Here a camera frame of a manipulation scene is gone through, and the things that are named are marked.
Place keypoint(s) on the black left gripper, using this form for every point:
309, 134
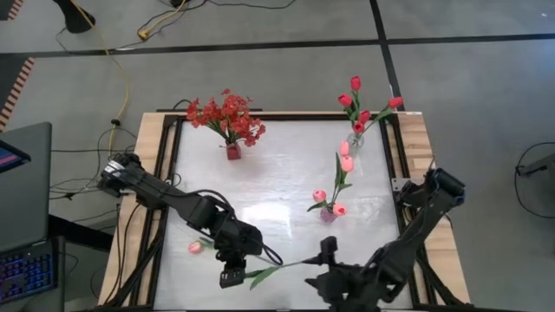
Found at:
240, 245

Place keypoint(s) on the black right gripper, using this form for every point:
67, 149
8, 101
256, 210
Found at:
351, 288

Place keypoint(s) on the pink tulip green stem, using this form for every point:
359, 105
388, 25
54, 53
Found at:
195, 247
347, 164
344, 148
319, 195
339, 209

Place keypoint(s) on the red tulip green stem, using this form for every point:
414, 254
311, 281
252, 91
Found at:
345, 100
355, 83
364, 116
395, 102
358, 127

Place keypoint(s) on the red blossom spray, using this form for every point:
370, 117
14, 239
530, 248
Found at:
204, 113
243, 123

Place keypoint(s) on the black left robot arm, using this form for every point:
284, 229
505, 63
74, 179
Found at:
165, 193

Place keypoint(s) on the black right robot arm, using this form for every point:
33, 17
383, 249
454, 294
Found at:
427, 216

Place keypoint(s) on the purple ribbed glass vase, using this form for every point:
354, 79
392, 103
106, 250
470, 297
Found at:
327, 216

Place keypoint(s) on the red glass vase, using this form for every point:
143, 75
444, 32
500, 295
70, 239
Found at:
234, 151

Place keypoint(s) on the clear cut glass vase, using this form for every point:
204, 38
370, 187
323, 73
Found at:
355, 145

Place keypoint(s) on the purple backlit keyboard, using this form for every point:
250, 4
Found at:
26, 273

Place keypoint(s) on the grey laptop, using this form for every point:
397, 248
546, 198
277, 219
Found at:
26, 203

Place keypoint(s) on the open laptop screen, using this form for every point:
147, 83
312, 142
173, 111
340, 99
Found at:
11, 157

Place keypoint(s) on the orange striped black mat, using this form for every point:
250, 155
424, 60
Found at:
8, 78

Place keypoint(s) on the silver bracket plate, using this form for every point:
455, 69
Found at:
396, 184

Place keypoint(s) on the black aluminium table frame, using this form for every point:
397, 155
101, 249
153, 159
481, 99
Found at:
303, 116

